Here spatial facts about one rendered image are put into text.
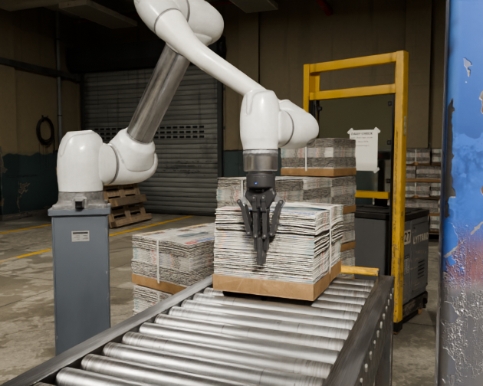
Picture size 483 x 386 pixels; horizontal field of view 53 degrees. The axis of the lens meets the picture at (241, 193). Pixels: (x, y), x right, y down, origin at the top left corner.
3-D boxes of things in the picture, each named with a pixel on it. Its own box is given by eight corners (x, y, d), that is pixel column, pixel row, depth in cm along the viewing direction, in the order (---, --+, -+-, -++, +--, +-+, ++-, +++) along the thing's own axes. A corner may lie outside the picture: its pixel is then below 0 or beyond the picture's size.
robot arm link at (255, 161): (250, 151, 132) (250, 173, 132) (237, 150, 124) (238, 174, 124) (282, 150, 129) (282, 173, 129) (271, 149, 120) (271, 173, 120)
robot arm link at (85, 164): (48, 191, 176) (47, 129, 175) (93, 188, 190) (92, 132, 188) (72, 193, 166) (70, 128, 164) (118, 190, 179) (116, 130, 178)
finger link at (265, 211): (264, 194, 128) (270, 194, 128) (266, 237, 129) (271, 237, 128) (260, 195, 125) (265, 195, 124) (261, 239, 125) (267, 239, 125)
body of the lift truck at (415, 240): (313, 309, 377) (314, 207, 372) (347, 294, 419) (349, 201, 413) (401, 330, 333) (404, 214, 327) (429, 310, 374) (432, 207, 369)
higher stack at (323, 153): (278, 339, 315) (279, 139, 306) (303, 327, 338) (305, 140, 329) (330, 354, 291) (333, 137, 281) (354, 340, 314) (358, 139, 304)
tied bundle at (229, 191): (215, 221, 265) (215, 178, 263) (251, 216, 287) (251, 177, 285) (270, 227, 240) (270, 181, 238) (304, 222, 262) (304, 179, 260)
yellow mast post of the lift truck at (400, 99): (384, 319, 325) (390, 52, 312) (389, 316, 332) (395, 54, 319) (397, 322, 319) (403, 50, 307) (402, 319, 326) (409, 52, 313)
